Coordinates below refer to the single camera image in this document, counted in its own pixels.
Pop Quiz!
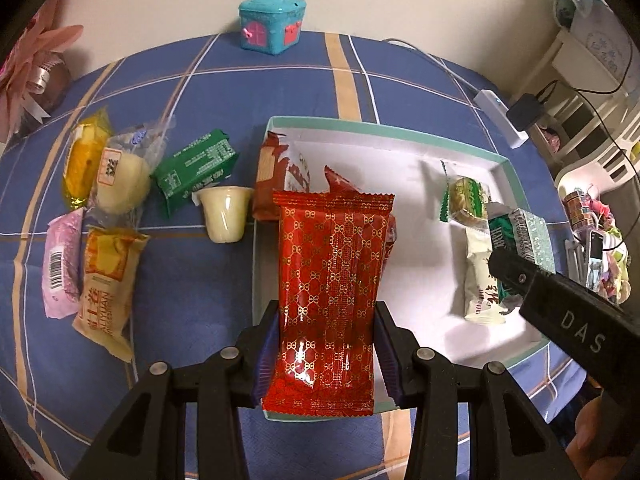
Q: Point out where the large red snack packet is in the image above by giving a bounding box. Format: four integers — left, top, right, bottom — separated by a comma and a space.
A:
261, 189, 396, 418

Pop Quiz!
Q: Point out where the clear packet with white bun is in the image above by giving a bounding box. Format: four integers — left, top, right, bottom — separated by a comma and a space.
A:
90, 116, 177, 226

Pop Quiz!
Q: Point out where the small red snack packet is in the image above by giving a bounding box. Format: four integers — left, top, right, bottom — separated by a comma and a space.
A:
324, 165, 398, 256

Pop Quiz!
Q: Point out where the white and teal bag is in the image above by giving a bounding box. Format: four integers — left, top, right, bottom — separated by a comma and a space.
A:
554, 0, 633, 81

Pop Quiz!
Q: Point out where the teal toy box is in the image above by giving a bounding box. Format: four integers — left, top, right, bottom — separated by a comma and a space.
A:
237, 0, 307, 55

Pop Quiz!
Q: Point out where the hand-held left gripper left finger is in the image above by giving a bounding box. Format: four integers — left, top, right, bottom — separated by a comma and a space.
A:
70, 300, 281, 480

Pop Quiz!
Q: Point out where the plain green snack packet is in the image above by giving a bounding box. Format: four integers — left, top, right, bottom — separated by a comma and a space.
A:
151, 129, 237, 217

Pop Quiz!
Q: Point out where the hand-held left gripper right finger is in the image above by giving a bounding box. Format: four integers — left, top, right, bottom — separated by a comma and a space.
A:
374, 301, 583, 480

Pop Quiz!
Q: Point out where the green and silver snack packet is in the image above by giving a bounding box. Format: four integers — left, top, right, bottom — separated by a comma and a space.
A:
487, 207, 556, 286

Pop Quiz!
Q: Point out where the pink paper flower bouquet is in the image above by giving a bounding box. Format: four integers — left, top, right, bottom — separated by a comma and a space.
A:
0, 0, 83, 143

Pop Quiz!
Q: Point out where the pale jelly cup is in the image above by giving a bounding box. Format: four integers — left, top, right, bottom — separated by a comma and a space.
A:
192, 186, 255, 244

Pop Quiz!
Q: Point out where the green and yellow cookie packet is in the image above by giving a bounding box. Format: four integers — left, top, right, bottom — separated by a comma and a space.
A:
437, 160, 491, 224

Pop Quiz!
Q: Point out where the white cable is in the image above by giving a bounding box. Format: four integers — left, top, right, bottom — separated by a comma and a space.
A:
384, 37, 481, 95

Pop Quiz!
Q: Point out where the brown and white snack packet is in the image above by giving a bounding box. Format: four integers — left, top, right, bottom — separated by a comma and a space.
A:
251, 131, 312, 222

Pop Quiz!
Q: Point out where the basket of colourful small things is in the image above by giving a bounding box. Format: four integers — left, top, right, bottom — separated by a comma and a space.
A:
559, 185, 633, 306

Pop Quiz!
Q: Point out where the white power strip with plug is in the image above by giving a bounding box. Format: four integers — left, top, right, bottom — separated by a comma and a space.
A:
474, 89, 529, 149

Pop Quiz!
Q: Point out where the beige and orange snack packet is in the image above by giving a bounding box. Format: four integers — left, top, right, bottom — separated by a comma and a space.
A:
71, 227, 151, 363

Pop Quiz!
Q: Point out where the teal and white cardboard tray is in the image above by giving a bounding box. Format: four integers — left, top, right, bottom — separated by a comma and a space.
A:
252, 116, 551, 423

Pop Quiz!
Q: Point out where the person's right hand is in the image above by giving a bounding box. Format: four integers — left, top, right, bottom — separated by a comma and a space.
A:
565, 396, 626, 480

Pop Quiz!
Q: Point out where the black adapter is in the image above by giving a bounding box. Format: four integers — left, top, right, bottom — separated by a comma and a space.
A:
506, 94, 546, 129

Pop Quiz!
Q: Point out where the white shelf rack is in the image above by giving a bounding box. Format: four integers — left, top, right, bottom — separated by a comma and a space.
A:
540, 25, 640, 201

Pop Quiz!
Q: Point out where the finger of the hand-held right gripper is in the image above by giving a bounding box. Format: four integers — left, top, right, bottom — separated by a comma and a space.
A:
487, 249, 543, 306

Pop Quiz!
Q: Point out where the white packet with red characters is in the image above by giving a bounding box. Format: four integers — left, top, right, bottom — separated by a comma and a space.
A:
462, 222, 508, 327

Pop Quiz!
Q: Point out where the yellow snack packet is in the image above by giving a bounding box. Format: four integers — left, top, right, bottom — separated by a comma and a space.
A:
61, 107, 113, 211

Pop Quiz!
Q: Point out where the pink snack packet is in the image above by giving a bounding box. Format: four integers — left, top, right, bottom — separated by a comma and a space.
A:
42, 207, 86, 318

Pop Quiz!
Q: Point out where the black cable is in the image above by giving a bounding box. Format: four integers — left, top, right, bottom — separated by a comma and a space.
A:
535, 55, 640, 161

